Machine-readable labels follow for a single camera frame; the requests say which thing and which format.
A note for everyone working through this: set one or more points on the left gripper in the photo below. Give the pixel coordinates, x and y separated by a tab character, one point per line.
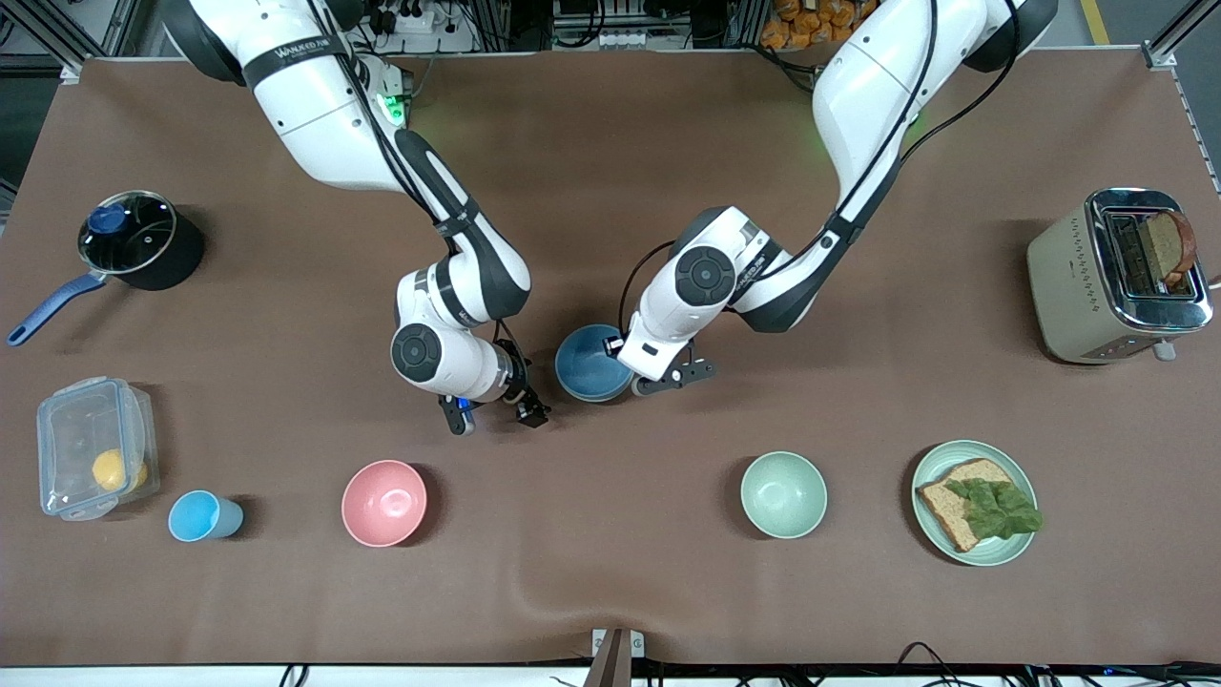
608	347

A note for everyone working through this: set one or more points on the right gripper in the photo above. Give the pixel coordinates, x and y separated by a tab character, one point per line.
516	382

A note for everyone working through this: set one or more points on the blue bowl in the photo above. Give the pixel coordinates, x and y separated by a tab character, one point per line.
587	361

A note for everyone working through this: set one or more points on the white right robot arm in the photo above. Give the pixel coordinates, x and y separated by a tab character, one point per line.
324	124

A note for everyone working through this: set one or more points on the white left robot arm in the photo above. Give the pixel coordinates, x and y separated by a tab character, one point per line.
868	86

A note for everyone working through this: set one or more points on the pink bowl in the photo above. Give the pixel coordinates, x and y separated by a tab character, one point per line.
383	504

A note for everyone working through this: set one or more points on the brown table cover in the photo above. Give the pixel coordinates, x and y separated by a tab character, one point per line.
610	534

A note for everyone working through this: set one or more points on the white socket strip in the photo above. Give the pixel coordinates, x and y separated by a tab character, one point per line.
620	40

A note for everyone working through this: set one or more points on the white power strip with plugs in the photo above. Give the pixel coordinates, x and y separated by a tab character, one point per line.
448	43

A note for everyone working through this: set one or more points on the blue plastic cup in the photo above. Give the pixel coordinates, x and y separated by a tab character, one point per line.
196	517

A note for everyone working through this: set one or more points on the brown bread slice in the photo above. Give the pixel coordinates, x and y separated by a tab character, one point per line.
944	506

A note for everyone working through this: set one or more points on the orange snack packet pile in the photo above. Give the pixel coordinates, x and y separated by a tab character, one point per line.
801	24

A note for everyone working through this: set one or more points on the green lettuce leaf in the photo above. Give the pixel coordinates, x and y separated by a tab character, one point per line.
997	510

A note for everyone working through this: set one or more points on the glass lid with blue knob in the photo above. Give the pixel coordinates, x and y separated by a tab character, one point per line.
134	239

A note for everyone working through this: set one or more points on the yellow fruit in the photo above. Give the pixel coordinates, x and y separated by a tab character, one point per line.
108	469

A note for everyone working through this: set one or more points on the green plate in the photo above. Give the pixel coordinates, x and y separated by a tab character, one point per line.
992	551

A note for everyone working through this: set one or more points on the clear plastic lidded container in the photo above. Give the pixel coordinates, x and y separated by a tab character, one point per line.
76	429

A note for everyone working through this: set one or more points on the beige and chrome toaster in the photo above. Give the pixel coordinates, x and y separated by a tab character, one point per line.
1068	286

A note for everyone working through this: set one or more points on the toasted bread slice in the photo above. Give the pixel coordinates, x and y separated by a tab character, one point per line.
1169	248

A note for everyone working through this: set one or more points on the metal table bracket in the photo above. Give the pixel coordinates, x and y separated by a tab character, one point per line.
637	644

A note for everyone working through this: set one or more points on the brown wooden post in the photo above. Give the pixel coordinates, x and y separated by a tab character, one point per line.
606	668

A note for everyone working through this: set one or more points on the metal corner bracket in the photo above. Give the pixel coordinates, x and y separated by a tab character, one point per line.
71	73
1162	57

